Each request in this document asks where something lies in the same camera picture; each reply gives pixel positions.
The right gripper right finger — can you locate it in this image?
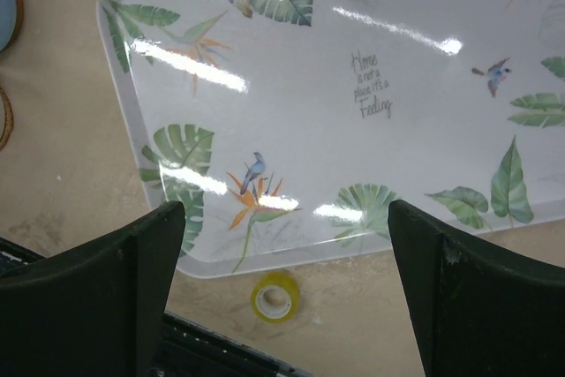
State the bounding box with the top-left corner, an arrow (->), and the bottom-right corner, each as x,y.
388,200 -> 564,376

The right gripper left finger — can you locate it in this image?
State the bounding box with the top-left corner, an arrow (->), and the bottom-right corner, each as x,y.
1,201 -> 185,376

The woven rattan coaster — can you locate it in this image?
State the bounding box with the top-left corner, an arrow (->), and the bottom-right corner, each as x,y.
0,88 -> 14,150

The light wood coaster smooth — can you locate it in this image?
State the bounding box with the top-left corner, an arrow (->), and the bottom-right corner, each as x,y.
1,0 -> 25,51

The light blue mug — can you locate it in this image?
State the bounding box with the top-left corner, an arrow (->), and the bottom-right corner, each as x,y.
0,0 -> 19,50

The yellow tape roll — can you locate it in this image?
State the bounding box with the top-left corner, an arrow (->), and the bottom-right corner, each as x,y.
250,271 -> 300,324

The leaf pattern tray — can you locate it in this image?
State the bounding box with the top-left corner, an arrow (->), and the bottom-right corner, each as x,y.
97,0 -> 564,278

